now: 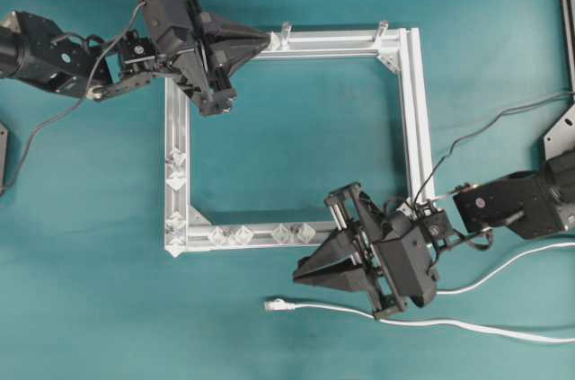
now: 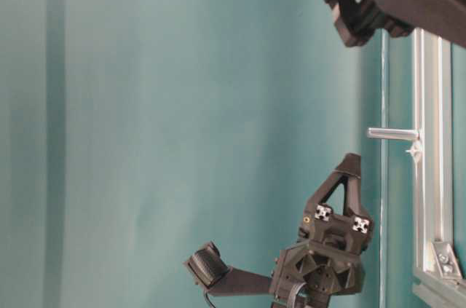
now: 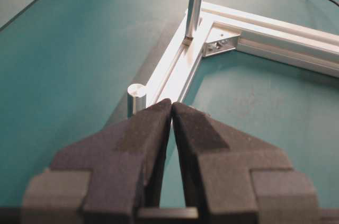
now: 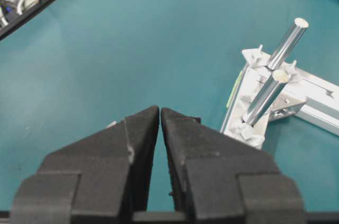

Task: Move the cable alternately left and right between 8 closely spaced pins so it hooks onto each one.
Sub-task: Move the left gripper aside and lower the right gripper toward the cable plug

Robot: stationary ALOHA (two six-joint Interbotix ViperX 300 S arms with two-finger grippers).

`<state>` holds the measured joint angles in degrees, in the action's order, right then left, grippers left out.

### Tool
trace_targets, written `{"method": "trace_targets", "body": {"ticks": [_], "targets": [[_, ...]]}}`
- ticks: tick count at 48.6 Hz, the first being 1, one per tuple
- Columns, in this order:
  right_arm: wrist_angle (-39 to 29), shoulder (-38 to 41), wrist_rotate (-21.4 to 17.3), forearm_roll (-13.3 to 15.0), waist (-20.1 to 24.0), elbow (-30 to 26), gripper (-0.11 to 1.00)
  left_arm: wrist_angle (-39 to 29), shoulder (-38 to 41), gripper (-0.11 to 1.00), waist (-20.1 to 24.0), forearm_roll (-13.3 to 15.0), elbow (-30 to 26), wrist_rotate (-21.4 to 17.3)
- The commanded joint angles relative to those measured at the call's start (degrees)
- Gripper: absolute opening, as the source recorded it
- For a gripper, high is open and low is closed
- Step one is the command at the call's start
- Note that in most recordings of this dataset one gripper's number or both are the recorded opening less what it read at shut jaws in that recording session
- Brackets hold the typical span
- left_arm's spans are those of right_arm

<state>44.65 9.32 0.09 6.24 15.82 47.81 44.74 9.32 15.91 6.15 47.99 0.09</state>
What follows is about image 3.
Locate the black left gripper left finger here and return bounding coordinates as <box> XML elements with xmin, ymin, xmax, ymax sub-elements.
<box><xmin>22</xmin><ymin>99</ymin><xmax>171</xmax><ymax>223</ymax></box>

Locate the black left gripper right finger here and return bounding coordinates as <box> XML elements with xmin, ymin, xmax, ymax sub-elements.
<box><xmin>172</xmin><ymin>102</ymin><xmax>319</xmax><ymax>223</ymax></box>

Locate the short aluminium pin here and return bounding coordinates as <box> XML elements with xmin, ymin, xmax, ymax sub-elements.
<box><xmin>127</xmin><ymin>83</ymin><xmax>147</xmax><ymax>117</ymax></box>

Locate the tall aluminium pin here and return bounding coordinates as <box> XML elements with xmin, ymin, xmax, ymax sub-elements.
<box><xmin>185</xmin><ymin>0</ymin><xmax>203</xmax><ymax>39</ymax></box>

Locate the aluminium corner bracket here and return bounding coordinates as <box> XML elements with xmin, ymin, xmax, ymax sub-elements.
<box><xmin>202</xmin><ymin>22</ymin><xmax>242</xmax><ymax>57</ymax></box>

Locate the aluminium extrusion square frame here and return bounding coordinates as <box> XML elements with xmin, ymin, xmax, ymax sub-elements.
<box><xmin>146</xmin><ymin>2</ymin><xmax>338</xmax><ymax>106</ymax></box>

